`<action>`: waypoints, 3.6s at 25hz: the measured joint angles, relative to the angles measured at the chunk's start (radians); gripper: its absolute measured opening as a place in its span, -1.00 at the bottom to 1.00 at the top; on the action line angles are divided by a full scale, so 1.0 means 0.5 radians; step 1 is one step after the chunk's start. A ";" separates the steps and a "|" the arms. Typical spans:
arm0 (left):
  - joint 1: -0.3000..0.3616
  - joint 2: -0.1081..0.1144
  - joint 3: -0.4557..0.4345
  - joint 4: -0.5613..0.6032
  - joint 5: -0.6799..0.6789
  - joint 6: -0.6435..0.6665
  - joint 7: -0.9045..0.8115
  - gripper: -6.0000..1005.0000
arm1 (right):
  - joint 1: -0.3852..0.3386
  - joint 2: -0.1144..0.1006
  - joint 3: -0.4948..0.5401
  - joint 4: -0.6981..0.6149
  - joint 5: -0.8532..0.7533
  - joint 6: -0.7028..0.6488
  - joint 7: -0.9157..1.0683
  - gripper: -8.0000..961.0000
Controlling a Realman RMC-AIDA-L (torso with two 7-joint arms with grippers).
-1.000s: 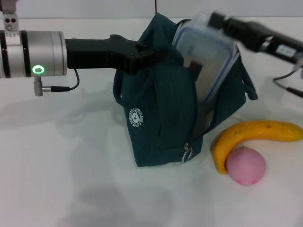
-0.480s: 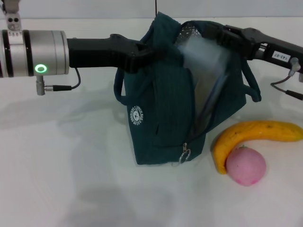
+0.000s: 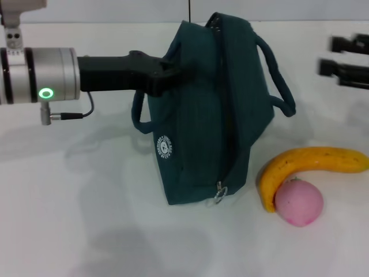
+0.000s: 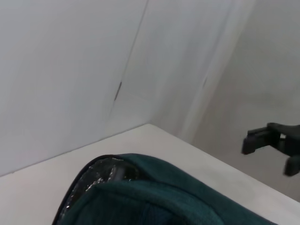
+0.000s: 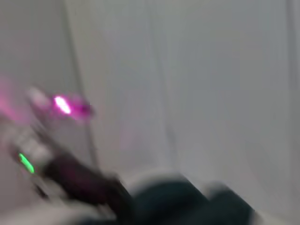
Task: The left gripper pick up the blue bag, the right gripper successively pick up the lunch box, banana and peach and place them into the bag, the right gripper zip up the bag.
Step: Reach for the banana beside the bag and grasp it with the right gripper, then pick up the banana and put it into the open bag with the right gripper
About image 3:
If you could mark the pink peach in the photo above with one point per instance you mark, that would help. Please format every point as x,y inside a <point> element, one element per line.
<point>299,202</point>

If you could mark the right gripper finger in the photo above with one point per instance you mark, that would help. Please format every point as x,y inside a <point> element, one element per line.
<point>351,43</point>
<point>351,73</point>

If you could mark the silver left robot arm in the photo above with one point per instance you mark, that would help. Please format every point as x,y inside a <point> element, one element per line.
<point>52,75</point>

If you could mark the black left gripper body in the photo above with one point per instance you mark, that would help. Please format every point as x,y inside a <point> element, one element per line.
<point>115,73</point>

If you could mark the yellow banana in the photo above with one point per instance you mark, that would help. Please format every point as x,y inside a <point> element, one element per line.
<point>317,158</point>

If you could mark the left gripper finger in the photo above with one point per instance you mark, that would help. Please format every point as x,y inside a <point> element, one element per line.
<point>176,73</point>

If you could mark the dark teal lunch bag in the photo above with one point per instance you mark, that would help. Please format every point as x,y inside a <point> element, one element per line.
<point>196,130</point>

